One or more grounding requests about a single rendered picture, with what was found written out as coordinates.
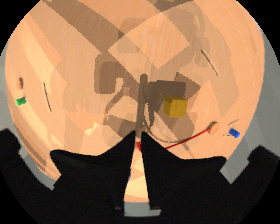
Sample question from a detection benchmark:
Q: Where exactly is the small yellow block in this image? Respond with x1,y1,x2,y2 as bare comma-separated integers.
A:
164,96,188,117

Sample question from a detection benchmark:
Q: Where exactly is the blue cylinder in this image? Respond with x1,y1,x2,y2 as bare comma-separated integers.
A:
229,129,241,139

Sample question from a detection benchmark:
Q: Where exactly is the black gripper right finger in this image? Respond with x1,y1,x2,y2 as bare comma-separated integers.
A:
141,131,226,210

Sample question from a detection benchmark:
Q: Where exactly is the red string with thin wooden stick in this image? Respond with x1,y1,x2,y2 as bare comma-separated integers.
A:
136,73,211,152

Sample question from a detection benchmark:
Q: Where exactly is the round wooden button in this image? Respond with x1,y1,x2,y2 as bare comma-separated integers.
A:
208,120,220,136

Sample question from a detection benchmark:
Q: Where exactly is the small green block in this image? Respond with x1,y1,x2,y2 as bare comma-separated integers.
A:
16,97,27,107

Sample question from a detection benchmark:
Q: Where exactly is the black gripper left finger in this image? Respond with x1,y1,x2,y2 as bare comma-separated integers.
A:
50,131,136,210

